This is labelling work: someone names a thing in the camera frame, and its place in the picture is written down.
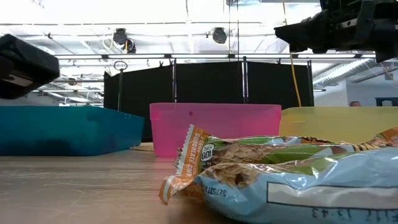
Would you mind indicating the blue plastic bin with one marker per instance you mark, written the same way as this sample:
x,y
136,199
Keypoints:
x,y
68,130

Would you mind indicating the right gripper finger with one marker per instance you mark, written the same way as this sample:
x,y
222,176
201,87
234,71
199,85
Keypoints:
x,y
311,32

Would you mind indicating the orange green chocolate chip bar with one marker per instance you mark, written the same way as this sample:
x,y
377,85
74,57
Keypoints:
x,y
248,149
233,175

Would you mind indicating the dark framed wall screen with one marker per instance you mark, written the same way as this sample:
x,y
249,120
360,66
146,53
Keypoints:
x,y
386,101

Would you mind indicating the black curtain partition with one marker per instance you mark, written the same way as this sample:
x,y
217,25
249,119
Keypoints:
x,y
208,82

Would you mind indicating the light blue wrapper granola bar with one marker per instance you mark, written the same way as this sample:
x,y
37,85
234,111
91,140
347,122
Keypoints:
x,y
311,202

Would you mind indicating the pink plastic bin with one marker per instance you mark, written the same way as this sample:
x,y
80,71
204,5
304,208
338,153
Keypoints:
x,y
217,121

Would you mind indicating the person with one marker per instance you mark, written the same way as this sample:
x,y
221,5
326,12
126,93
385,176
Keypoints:
x,y
355,104

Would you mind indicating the long ceiling light strip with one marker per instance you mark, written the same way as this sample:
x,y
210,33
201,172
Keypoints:
x,y
140,56

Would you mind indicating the yellow plastic bin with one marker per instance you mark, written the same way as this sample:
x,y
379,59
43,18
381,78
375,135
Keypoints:
x,y
335,123

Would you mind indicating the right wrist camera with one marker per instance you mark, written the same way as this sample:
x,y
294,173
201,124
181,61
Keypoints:
x,y
339,4

